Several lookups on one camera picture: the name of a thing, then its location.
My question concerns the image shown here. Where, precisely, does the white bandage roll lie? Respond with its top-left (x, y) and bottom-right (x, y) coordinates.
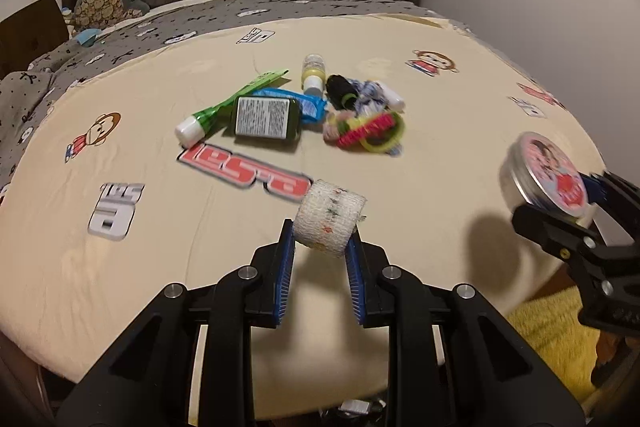
top-left (293, 179), bottom-right (369, 257)

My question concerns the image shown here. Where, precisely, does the pink wristband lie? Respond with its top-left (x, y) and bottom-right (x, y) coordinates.
top-left (337, 114), bottom-right (401, 148)

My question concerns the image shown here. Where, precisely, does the small white device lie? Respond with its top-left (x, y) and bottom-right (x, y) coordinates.
top-left (340, 399), bottom-right (387, 416)

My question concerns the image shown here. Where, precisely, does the brown cardboard box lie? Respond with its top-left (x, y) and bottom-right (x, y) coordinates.
top-left (0, 0), bottom-right (69, 78)

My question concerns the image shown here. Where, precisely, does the small yellow bottle white cap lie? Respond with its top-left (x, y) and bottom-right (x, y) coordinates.
top-left (301, 54), bottom-right (327, 95)

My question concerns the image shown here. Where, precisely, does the yellow fluffy blanket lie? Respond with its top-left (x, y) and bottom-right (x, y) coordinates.
top-left (505, 287), bottom-right (627, 404)

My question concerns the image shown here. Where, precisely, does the white stick tube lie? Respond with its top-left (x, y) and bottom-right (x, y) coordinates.
top-left (375, 80), bottom-right (405, 112)

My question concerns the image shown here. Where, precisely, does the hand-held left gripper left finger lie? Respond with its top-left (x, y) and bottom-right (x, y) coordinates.
top-left (55, 219), bottom-right (296, 427)

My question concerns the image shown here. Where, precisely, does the pink green knitted band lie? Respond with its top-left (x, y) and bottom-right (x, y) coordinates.
top-left (324, 109), bottom-right (362, 142)

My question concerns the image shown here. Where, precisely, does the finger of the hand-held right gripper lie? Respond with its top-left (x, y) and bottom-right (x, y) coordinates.
top-left (511, 202), bottom-right (607, 269)
top-left (586, 169), bottom-right (640, 249)

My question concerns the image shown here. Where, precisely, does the green tube white cap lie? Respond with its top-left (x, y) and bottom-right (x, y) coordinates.
top-left (175, 68), bottom-right (291, 146)

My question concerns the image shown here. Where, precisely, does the cream printed bed sheet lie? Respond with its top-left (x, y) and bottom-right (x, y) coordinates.
top-left (0, 14), bottom-right (609, 423)

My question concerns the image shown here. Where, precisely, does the dark green bottle white label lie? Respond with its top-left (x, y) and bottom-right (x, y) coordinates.
top-left (232, 94), bottom-right (304, 142)

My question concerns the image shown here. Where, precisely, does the blue white patterned cloth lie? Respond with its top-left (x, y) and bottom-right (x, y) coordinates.
top-left (350, 79), bottom-right (396, 116)

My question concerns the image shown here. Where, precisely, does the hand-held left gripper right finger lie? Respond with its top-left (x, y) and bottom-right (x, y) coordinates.
top-left (345, 229), bottom-right (587, 427)

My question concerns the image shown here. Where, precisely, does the blue plastic packet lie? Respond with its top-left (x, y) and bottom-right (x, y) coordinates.
top-left (252, 88), bottom-right (329, 126)

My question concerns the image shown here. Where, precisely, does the black thread spool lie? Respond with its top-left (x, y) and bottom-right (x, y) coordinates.
top-left (326, 75), bottom-right (357, 108)

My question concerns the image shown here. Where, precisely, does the round metal tin pink lid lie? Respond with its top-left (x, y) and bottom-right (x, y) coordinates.
top-left (500, 132), bottom-right (598, 225)

